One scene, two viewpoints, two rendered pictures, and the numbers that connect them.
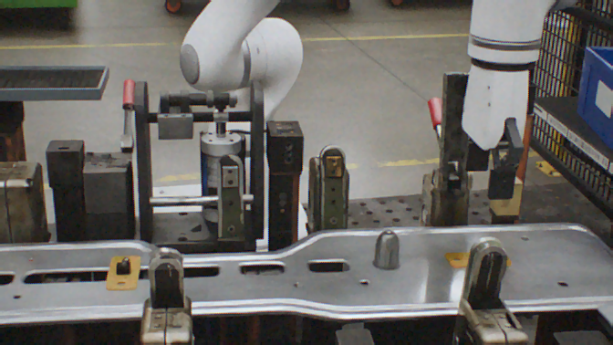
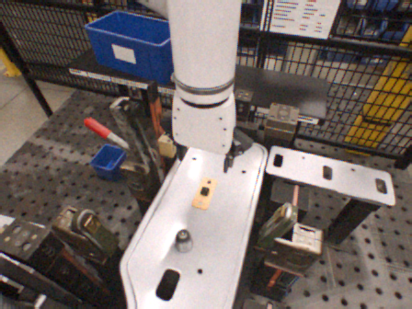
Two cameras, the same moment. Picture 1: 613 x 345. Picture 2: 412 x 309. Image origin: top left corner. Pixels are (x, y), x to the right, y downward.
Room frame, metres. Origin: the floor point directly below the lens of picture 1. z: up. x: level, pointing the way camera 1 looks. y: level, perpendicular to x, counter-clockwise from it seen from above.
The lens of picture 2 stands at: (0.83, 0.05, 1.49)
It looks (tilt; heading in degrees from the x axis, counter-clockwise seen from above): 48 degrees down; 297
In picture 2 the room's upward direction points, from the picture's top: straight up
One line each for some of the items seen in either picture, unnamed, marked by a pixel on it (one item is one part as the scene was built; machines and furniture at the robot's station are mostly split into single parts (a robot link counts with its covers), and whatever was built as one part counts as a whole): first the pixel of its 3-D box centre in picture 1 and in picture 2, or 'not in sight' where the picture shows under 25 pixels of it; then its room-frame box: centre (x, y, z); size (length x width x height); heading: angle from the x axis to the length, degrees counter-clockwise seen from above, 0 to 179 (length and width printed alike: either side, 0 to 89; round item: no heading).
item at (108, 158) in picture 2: not in sight; (111, 164); (1.44, -0.33, 0.74); 0.11 x 0.10 x 0.09; 98
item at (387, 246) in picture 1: (387, 252); (183, 240); (0.96, -0.11, 1.02); 0.03 x 0.03 x 0.07
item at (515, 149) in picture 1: (507, 134); (231, 136); (0.93, -0.24, 1.19); 0.08 x 0.01 x 0.06; 8
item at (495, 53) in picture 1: (503, 47); (202, 81); (0.98, -0.23, 1.29); 0.09 x 0.08 x 0.03; 8
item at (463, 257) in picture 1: (478, 256); (204, 191); (0.98, -0.23, 1.01); 0.08 x 0.04 x 0.01; 98
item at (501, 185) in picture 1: (505, 177); (234, 157); (0.92, -0.24, 1.14); 0.03 x 0.03 x 0.07; 8
